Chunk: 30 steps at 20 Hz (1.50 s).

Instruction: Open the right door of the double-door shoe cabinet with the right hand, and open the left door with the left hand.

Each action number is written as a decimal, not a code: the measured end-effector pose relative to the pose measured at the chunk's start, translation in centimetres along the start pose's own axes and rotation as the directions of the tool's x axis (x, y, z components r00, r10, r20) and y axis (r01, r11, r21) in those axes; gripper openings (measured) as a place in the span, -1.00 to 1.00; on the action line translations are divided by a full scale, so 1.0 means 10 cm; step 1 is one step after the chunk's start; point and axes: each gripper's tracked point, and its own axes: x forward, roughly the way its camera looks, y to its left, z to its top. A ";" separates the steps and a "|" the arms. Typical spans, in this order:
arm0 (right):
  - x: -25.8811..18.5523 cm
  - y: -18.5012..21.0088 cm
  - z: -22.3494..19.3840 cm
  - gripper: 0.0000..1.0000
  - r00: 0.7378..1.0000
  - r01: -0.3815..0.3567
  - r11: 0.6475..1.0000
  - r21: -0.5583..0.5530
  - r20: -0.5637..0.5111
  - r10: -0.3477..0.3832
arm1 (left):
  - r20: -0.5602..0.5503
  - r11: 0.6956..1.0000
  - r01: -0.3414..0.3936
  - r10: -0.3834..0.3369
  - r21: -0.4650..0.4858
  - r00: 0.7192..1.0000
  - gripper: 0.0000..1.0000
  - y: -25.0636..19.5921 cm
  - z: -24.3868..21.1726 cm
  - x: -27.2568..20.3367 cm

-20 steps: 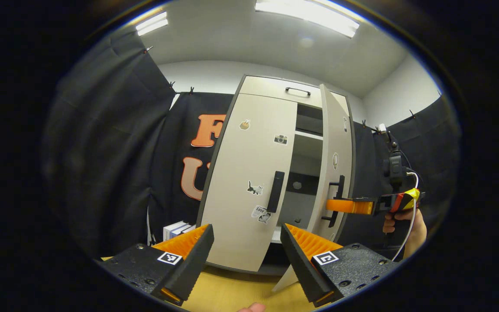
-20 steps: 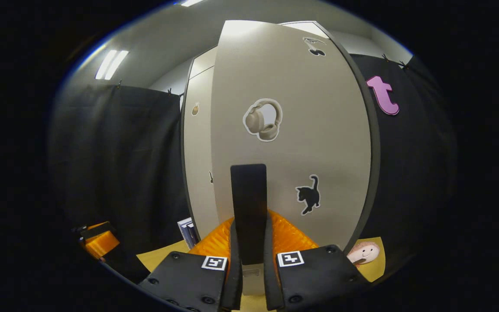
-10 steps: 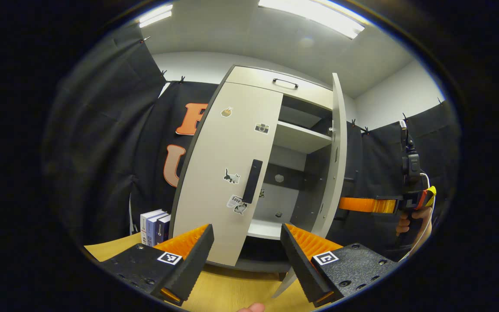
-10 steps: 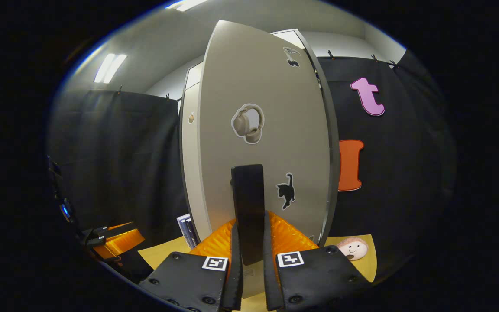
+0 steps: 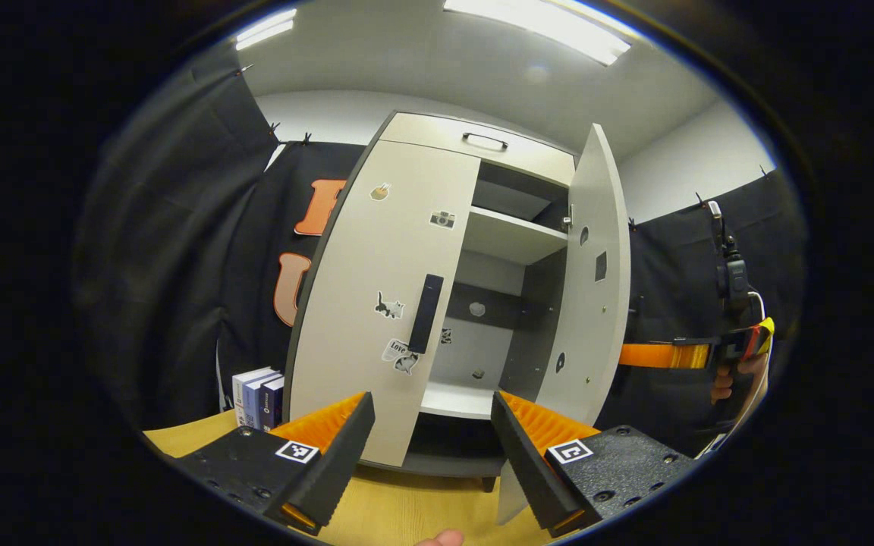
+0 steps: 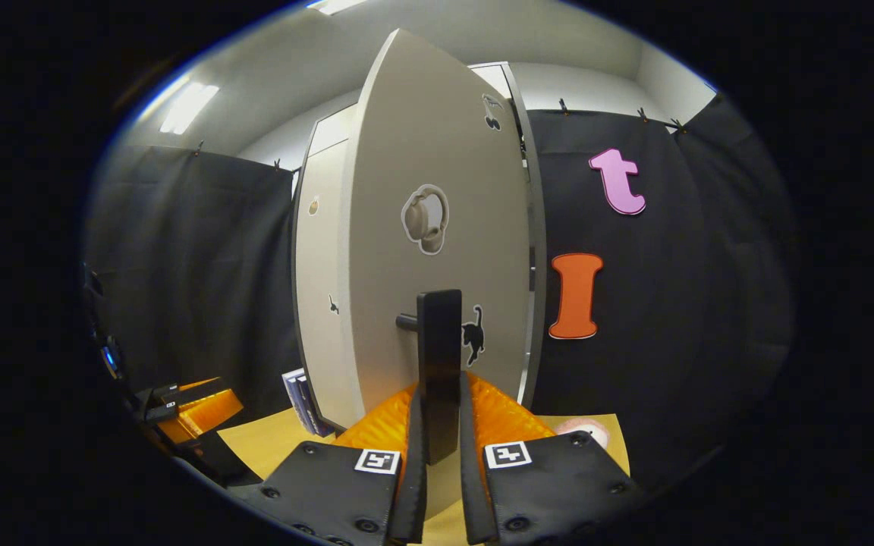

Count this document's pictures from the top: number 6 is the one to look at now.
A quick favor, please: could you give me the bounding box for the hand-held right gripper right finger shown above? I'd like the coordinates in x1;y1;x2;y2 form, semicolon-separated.
457;370;644;546

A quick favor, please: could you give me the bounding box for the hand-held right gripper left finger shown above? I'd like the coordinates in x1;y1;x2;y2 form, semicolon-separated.
255;383;430;546

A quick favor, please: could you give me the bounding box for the black door handle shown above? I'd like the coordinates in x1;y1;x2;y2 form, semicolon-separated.
395;288;464;465

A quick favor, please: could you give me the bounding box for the beige cabinet door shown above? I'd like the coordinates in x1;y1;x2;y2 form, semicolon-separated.
293;140;356;431
346;28;535;433

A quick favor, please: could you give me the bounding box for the grey double-door shoe cabinet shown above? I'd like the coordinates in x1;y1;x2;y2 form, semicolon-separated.
291;61;550;433

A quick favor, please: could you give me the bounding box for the white and blue box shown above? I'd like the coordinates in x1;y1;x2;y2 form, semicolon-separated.
282;369;334;438

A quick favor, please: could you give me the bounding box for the dark equipment stand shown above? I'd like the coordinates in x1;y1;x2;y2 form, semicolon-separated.
82;262;125;384

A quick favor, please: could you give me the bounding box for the black backdrop cloth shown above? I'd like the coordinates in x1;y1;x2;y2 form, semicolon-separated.
524;91;798;486
84;144;301;456

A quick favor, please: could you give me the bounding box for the ceiling light panel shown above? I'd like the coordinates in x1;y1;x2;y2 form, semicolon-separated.
307;0;368;16
159;81;221;137

